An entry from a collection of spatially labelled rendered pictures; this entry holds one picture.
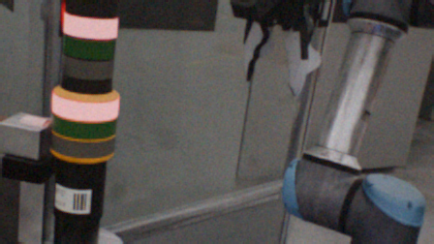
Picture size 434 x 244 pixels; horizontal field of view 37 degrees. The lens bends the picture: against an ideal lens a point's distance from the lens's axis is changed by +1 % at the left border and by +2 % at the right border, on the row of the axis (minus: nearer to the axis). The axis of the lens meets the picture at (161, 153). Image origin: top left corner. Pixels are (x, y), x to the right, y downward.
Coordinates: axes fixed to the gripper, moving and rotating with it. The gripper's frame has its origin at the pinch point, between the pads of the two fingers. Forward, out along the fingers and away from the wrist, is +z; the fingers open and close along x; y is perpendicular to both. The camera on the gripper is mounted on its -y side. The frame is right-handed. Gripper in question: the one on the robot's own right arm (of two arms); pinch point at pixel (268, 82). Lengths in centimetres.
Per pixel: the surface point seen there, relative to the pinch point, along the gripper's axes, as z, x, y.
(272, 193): 50, 46, 69
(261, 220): 58, 46, 65
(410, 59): 56, 175, 386
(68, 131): -7, -26, -52
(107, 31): -14, -27, -50
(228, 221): 55, 46, 50
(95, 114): -9, -27, -51
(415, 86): 77, 172, 397
